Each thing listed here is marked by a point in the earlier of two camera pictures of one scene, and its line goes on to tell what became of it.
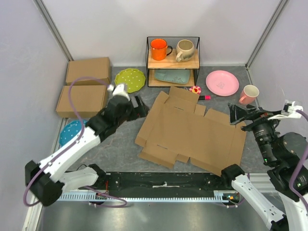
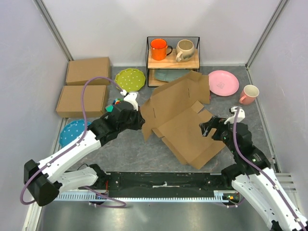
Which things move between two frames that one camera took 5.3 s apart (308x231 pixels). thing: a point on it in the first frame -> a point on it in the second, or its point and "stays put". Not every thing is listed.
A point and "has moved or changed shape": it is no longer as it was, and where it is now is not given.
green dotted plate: [135, 78] stays put
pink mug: [249, 94] stays put
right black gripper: [237, 113] -> [215, 122]
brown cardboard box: [175, 125] has moved or changed shape
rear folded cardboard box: [98, 68] stays put
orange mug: [160, 49] stays put
